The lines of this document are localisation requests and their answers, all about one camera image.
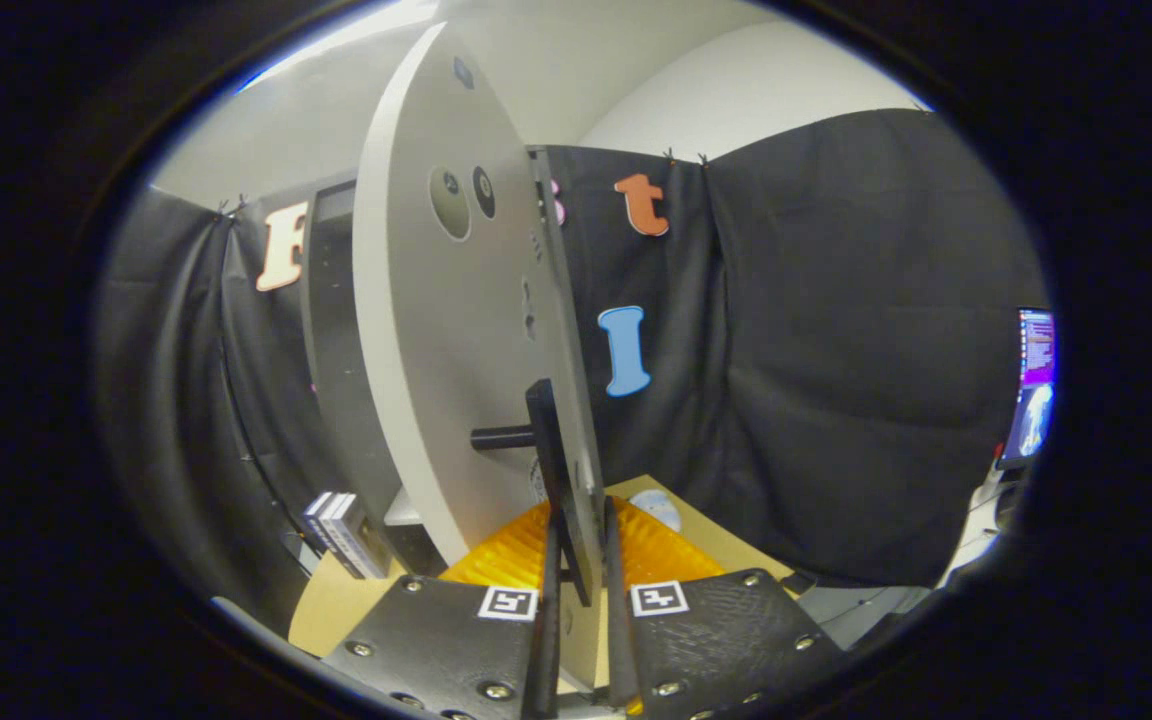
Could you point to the pale blue rounded object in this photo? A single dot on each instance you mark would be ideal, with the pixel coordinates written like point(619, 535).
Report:
point(658, 508)

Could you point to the computer monitor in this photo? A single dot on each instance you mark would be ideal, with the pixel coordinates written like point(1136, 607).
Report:
point(1031, 400)

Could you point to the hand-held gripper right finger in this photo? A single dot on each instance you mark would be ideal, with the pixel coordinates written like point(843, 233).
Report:
point(619, 640)

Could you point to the black backdrop cloth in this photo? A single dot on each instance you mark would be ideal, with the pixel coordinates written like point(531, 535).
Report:
point(836, 350)

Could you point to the dark grey cabinet body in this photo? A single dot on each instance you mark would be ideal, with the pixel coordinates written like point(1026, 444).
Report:
point(336, 350)

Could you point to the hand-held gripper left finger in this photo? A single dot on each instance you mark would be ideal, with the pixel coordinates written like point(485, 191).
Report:
point(544, 660)

